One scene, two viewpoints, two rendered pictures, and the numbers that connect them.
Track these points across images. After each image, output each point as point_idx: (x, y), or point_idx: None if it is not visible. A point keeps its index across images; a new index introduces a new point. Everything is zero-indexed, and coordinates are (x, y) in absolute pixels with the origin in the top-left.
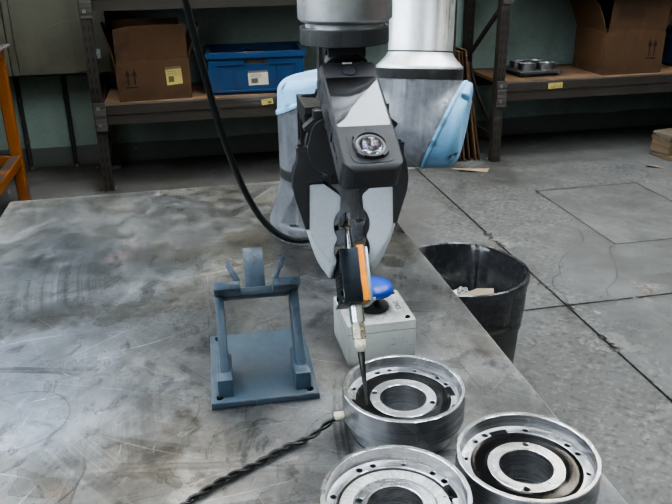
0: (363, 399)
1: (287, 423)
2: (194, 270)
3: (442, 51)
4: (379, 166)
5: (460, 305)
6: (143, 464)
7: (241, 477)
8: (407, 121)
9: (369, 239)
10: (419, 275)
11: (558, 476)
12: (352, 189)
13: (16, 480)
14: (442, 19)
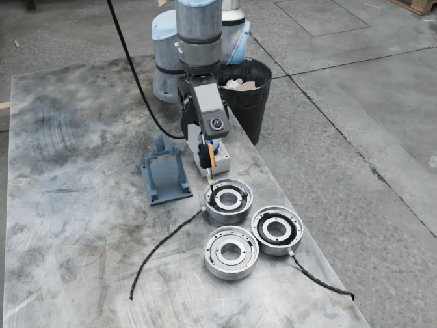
0: (212, 201)
1: (182, 210)
2: (122, 122)
3: (235, 9)
4: (221, 133)
5: (246, 138)
6: (129, 236)
7: (169, 238)
8: None
9: (212, 140)
10: None
11: (288, 232)
12: None
13: (79, 248)
14: None
